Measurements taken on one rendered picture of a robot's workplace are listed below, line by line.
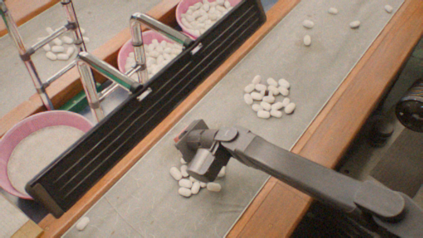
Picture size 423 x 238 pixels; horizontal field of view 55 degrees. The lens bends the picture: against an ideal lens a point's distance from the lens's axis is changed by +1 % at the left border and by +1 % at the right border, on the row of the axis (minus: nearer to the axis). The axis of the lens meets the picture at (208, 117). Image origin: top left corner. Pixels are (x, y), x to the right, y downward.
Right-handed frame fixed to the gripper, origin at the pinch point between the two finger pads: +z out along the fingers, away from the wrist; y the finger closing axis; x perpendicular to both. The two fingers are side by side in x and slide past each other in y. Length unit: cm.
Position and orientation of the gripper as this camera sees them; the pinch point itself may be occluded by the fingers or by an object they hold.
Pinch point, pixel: (176, 140)
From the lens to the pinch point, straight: 108.8
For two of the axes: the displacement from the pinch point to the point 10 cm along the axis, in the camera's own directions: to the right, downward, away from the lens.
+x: 5.1, 7.8, 3.5
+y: -6.1, 6.2, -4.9
